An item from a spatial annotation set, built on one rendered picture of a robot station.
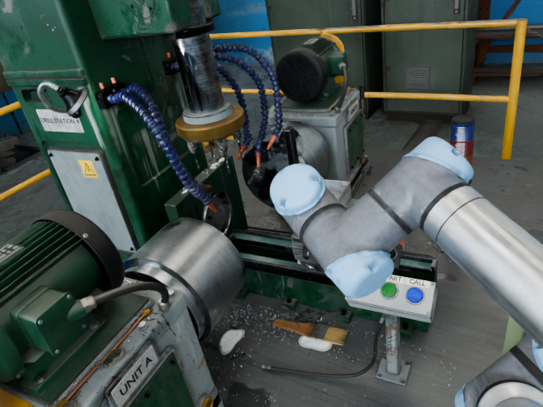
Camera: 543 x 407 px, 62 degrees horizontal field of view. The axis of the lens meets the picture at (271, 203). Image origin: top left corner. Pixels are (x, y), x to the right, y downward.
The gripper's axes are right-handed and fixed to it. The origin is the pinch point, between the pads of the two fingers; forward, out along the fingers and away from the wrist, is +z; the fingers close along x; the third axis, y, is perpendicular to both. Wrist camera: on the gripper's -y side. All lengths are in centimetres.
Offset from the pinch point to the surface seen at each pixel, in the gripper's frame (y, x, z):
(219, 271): 30.6, 4.7, 0.0
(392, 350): -5.1, 8.6, 21.9
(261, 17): 314, -460, 316
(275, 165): 41, -39, 25
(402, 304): -8.1, 2.3, 5.7
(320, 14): 141, -298, 184
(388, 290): -5.0, 0.2, 4.9
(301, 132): 36, -52, 26
